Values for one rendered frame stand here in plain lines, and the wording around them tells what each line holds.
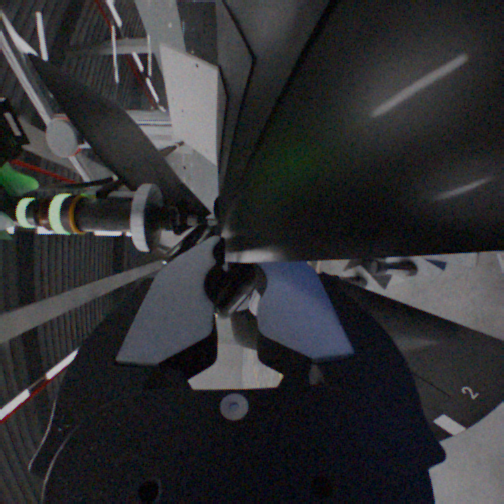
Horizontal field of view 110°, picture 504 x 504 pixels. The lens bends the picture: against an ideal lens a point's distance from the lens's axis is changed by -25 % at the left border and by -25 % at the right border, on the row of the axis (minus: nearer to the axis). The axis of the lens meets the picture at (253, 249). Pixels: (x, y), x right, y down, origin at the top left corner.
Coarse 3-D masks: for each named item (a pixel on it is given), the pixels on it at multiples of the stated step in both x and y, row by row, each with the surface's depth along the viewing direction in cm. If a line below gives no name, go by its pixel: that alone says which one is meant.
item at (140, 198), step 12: (84, 192) 24; (96, 192) 24; (108, 192) 24; (120, 192) 25; (132, 192) 25; (144, 192) 21; (156, 192) 24; (132, 204) 20; (144, 204) 20; (132, 216) 20; (144, 216) 21; (132, 228) 20; (144, 228) 21; (144, 240) 21; (156, 240) 25
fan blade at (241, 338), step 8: (240, 312) 41; (248, 312) 41; (232, 320) 44; (240, 320) 43; (248, 320) 43; (232, 328) 47; (240, 328) 46; (248, 328) 45; (240, 336) 50; (248, 336) 49; (240, 344) 56; (248, 344) 54
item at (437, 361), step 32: (352, 288) 24; (384, 320) 22; (416, 320) 20; (448, 320) 18; (416, 352) 20; (448, 352) 18; (480, 352) 16; (416, 384) 20; (448, 384) 18; (480, 384) 16; (448, 416) 18; (480, 416) 16
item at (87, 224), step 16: (80, 208) 21; (96, 208) 21; (112, 208) 22; (128, 208) 22; (160, 208) 23; (176, 208) 24; (80, 224) 22; (96, 224) 22; (112, 224) 22; (128, 224) 22; (160, 224) 23; (176, 224) 24
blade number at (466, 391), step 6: (462, 384) 17; (468, 384) 17; (456, 390) 17; (462, 390) 17; (468, 390) 17; (474, 390) 16; (480, 390) 16; (462, 396) 17; (468, 396) 17; (474, 396) 16; (480, 396) 16; (474, 402) 16
